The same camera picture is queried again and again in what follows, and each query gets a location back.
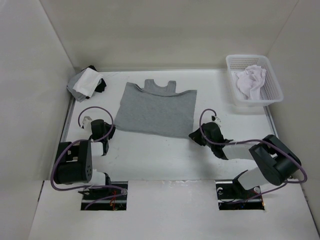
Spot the grey tank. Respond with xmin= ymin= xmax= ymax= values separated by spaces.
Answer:
xmin=114 ymin=79 xmax=197 ymax=139
xmin=66 ymin=72 xmax=86 ymax=102

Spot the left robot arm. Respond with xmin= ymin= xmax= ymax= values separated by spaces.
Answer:
xmin=50 ymin=117 xmax=116 ymax=200

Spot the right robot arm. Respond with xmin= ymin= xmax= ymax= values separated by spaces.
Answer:
xmin=188 ymin=122 xmax=302 ymax=198

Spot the folded grey tank top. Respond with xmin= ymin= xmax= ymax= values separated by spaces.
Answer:
xmin=66 ymin=72 xmax=86 ymax=102

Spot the folded white tank top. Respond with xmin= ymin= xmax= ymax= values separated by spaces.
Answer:
xmin=73 ymin=68 xmax=103 ymax=97

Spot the white tank top in basket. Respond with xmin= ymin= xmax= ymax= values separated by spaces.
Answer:
xmin=231 ymin=65 xmax=267 ymax=101

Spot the white plastic basket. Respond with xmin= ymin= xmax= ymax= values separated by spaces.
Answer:
xmin=225 ymin=54 xmax=284 ymax=107

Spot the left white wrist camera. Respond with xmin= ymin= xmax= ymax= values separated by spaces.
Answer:
xmin=80 ymin=116 xmax=93 ymax=131

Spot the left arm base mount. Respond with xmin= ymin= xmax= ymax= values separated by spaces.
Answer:
xmin=78 ymin=188 xmax=128 ymax=211

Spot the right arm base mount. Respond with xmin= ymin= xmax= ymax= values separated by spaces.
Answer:
xmin=215 ymin=180 xmax=265 ymax=211

